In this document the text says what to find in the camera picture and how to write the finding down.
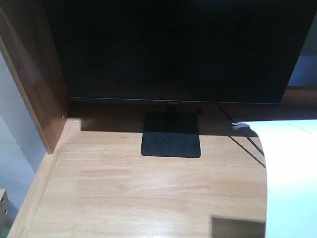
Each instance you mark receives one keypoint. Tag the wooden desk side panel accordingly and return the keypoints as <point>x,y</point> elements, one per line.
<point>28,48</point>

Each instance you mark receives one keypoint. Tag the black monitor stand base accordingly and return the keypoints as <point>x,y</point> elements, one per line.
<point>171,134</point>

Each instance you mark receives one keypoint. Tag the black computer monitor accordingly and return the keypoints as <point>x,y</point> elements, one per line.
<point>219,51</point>

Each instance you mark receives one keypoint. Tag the grey desk cable grommet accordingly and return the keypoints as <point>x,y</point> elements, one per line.
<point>239,125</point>

